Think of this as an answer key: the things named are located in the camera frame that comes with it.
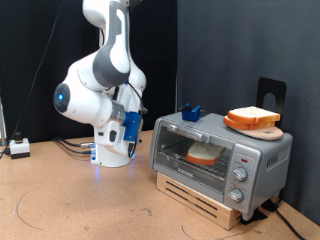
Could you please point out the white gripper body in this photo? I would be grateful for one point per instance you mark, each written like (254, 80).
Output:
(110, 135)

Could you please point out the white bread slice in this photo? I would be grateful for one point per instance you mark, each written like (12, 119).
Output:
(205, 152)
(240, 126)
(253, 115)

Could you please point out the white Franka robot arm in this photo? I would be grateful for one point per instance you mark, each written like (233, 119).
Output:
(100, 66)

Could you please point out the metal oven rack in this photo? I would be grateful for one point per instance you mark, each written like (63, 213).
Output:
(216, 170)

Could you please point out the silver oven knob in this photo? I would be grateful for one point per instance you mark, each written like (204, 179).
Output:
(240, 174)
(235, 196)

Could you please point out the silver toaster oven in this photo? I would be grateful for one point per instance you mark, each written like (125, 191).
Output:
(266, 163)

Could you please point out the emergency stop button box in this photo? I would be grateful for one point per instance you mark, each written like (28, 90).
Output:
(18, 148)

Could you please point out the grey metal pole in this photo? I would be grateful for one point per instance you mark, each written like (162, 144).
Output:
(2, 123)

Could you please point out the slotted wooden block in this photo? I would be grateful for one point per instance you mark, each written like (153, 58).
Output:
(230, 218)

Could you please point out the round wooden board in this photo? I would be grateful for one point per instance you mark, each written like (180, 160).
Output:
(266, 134)

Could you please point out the black metal bookend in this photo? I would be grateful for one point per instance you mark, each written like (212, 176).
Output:
(271, 85)

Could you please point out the black foot pad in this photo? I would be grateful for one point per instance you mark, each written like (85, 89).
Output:
(270, 205)

